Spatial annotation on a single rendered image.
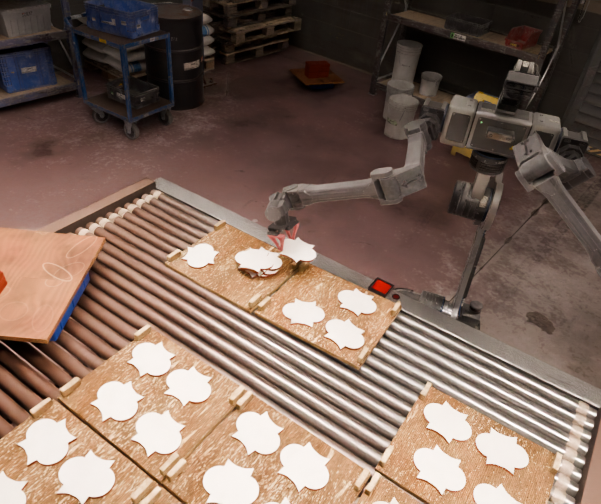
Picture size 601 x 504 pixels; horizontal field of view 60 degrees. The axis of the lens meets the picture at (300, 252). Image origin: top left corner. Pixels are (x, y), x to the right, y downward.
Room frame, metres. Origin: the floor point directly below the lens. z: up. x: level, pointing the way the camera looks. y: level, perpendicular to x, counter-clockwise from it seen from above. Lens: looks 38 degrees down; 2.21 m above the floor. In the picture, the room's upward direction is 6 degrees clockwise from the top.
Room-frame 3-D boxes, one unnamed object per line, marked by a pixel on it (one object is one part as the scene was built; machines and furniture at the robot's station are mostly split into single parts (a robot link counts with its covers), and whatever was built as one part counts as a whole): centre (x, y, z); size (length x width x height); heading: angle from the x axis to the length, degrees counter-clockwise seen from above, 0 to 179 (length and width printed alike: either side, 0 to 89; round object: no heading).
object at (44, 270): (1.21, 0.95, 1.03); 0.50 x 0.50 x 0.02; 2
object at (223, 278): (1.54, 0.24, 0.93); 0.41 x 0.35 x 0.02; 60
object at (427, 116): (1.83, -0.42, 1.45); 0.09 x 0.08 x 0.12; 73
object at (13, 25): (4.94, 2.84, 0.76); 0.50 x 0.36 x 0.24; 149
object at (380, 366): (1.30, -0.01, 0.90); 1.95 x 0.05 x 0.05; 60
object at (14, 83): (4.91, 2.92, 0.32); 0.50 x 0.41 x 0.37; 140
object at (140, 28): (4.59, 1.72, 0.96); 0.50 x 0.38 x 0.21; 68
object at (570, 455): (1.35, -0.03, 0.90); 1.95 x 0.05 x 0.05; 60
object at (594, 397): (1.58, -0.17, 0.89); 2.08 x 0.09 x 0.06; 60
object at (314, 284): (1.34, -0.13, 0.93); 0.41 x 0.35 x 0.02; 62
